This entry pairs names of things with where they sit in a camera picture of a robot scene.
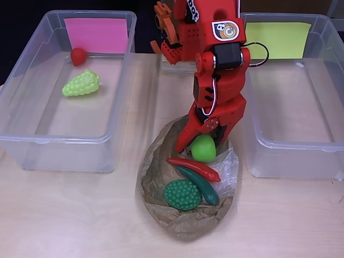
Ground dark green bumpy toy broccoli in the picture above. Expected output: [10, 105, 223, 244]
[163, 180, 202, 212]

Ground red toy chili pepper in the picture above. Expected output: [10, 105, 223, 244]
[166, 157, 221, 183]

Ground wooden base block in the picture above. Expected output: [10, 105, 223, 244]
[162, 52, 197, 77]

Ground yellow paper note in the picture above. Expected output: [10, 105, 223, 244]
[245, 21, 312, 60]

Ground bright green toy apple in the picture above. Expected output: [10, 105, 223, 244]
[191, 134, 217, 163]

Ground grey furniture frame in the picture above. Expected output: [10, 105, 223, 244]
[326, 0, 344, 19]

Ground pink paper note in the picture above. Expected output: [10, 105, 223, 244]
[63, 18, 128, 55]

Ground red toy strawberry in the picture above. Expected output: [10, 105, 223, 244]
[70, 47, 88, 67]

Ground clear plastic bin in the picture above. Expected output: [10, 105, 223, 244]
[0, 10, 138, 174]
[236, 12, 344, 180]

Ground crumpled brown paper bag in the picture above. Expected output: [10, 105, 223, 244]
[139, 115, 240, 241]

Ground dark green toy cucumber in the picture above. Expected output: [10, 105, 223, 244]
[176, 166, 220, 206]

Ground light green toy grapes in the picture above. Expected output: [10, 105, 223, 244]
[61, 69, 102, 97]

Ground orange printed clamp part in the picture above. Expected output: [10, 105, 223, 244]
[149, 1, 180, 54]

